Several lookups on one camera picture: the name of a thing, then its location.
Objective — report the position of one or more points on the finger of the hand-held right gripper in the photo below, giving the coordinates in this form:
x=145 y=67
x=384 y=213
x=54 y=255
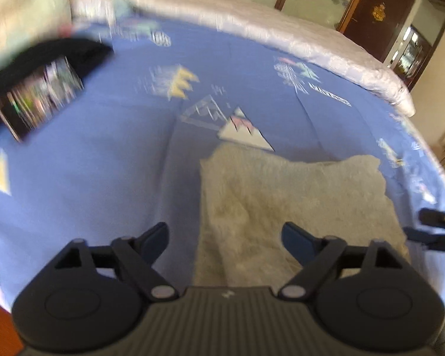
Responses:
x=439 y=218
x=426 y=235

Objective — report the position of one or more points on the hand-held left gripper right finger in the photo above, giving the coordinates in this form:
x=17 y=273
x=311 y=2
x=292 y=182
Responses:
x=295 y=241

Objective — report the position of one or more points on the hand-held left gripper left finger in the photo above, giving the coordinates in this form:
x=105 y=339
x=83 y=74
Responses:
x=156 y=239

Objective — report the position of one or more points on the beige towel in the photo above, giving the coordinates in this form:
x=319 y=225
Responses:
x=282 y=193

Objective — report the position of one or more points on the blue printed bedsheet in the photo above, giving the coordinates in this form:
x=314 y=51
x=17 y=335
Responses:
x=115 y=163

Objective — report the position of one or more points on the black cloth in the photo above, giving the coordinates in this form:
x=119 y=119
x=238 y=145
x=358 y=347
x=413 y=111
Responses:
x=78 y=53

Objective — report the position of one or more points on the white quilted bedspread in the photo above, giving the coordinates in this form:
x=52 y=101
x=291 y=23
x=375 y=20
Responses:
x=282 y=33

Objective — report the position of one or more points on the dark wooden cabinet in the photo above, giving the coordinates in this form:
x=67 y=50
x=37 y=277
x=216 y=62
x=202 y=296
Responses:
x=382 y=7

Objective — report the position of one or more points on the pale patterned pillow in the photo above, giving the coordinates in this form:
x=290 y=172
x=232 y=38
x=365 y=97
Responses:
x=18 y=15

